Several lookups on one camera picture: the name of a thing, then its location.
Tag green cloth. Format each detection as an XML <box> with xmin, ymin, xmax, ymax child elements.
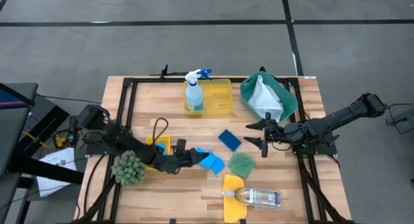
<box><xmin>227</xmin><ymin>152</ymin><xmax>257</xmax><ymax>180</ymax></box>

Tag teal plastic bin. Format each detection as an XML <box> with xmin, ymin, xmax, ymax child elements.
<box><xmin>239</xmin><ymin>71</ymin><xmax>299</xmax><ymax>128</ymax></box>

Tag blue-trigger spray bottle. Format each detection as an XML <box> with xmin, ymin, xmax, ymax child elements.
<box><xmin>184</xmin><ymin>68</ymin><xmax>213</xmax><ymax>112</ymax></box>

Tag yellow cloth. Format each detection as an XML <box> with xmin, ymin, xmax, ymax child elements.
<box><xmin>222</xmin><ymin>174</ymin><xmax>248</xmax><ymax>224</ymax></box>

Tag yellow slotted basket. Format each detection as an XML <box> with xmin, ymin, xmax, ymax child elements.
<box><xmin>144</xmin><ymin>136</ymin><xmax>171</xmax><ymax>170</ymax></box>

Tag dark blue sponge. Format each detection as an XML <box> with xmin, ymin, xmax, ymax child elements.
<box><xmin>217</xmin><ymin>129</ymin><xmax>243</xmax><ymax>152</ymax></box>

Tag black aluminium table frame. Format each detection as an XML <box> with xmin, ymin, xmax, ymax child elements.
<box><xmin>74</xmin><ymin>76</ymin><xmax>353</xmax><ymax>224</ymax></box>

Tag green artificial plant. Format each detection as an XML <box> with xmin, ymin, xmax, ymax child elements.
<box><xmin>111</xmin><ymin>150</ymin><xmax>147</xmax><ymax>188</ymax></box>

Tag yellow cable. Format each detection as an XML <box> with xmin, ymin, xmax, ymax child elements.
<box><xmin>22</xmin><ymin>129</ymin><xmax>67</xmax><ymax>150</ymax></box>

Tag dark floor stand base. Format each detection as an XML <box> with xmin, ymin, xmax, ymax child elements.
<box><xmin>385</xmin><ymin>109</ymin><xmax>414</xmax><ymax>134</ymax></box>

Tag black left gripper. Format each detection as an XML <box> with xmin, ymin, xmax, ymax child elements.
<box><xmin>158</xmin><ymin>139</ymin><xmax>210</xmax><ymax>175</ymax></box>

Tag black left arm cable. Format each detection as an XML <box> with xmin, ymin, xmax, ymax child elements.
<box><xmin>151</xmin><ymin>117</ymin><xmax>169</xmax><ymax>144</ymax></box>

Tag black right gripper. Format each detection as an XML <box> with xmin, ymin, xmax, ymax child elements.
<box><xmin>243</xmin><ymin>112</ymin><xmax>287</xmax><ymax>159</ymax></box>

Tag clear pump bottle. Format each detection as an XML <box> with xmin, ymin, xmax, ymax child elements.
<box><xmin>221</xmin><ymin>186</ymin><xmax>283</xmax><ymax>209</ymax></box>

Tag dark side desk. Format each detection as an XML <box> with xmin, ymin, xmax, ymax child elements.
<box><xmin>0</xmin><ymin>82</ymin><xmax>85</xmax><ymax>224</ymax></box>

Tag yellow translucent tray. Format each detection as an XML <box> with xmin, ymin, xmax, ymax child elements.
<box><xmin>183</xmin><ymin>78</ymin><xmax>234</xmax><ymax>117</ymax></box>

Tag black frame bracket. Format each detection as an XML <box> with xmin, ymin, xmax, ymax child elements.
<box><xmin>149</xmin><ymin>63</ymin><xmax>208</xmax><ymax>82</ymax></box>

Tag white cloth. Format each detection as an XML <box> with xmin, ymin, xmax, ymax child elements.
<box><xmin>247</xmin><ymin>74</ymin><xmax>285</xmax><ymax>123</ymax></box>

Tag white paper sheets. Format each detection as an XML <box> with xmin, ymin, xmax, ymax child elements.
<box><xmin>36</xmin><ymin>147</ymin><xmax>78</xmax><ymax>198</ymax></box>

